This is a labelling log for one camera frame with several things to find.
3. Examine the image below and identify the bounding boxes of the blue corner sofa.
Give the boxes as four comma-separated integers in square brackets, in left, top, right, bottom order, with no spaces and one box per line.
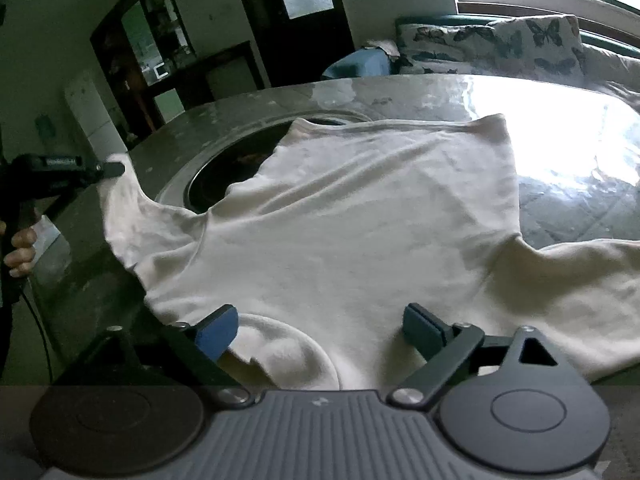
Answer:
[323,14,639,91]

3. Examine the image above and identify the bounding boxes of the blue cushion sofa end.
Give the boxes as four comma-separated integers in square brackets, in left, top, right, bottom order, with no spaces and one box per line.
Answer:
[322,48,394,79]

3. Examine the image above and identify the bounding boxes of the butterfly print pillow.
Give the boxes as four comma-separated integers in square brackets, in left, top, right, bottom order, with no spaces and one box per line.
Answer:
[397,14,585,87]

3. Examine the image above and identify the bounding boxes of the grey plain pillow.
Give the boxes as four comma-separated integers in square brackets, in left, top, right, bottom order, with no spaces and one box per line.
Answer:
[582,44,640,92]

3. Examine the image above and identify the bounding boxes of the white refrigerator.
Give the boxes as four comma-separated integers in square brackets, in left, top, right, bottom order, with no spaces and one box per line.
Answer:
[64,72,127,159]

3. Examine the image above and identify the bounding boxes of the round hole metal ring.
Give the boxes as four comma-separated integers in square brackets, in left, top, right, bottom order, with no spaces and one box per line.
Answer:
[154,108,371,214]

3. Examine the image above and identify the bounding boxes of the dark door with glass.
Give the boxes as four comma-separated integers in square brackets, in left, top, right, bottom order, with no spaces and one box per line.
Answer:
[241,0,355,87]

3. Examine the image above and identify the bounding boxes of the cream white sweater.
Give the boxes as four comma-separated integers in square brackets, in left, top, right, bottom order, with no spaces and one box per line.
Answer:
[98,112,640,392]

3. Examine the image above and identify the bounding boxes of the person's left hand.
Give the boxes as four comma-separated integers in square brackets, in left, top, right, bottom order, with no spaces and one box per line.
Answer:
[0,221,37,278]

